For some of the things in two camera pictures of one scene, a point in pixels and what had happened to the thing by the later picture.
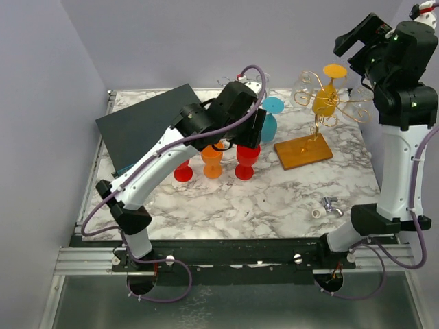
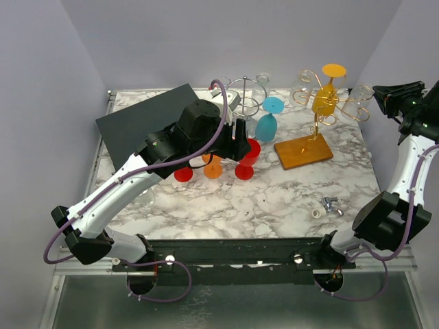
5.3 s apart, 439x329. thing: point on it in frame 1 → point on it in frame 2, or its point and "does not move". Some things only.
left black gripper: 252,138 → 234,149
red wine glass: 183,173 does not move
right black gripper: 374,30 → 388,96
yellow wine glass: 325,99 does not move
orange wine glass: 212,167 does not move
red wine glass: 247,157 does not move
